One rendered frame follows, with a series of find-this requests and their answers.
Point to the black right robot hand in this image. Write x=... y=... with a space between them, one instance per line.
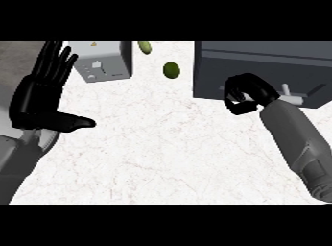
x=251 y=86

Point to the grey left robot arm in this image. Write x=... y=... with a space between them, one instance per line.
x=14 y=160

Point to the grey toaster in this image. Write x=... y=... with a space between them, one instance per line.
x=103 y=61

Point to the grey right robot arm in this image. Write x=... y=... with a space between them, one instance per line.
x=304 y=150

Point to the green cucumber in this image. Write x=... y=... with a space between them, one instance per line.
x=145 y=47

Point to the dark grey drawer cabinet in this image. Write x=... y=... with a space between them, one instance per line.
x=273 y=67

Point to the green lime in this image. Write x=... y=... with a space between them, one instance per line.
x=171 y=70

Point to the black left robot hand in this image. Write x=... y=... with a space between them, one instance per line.
x=36 y=102

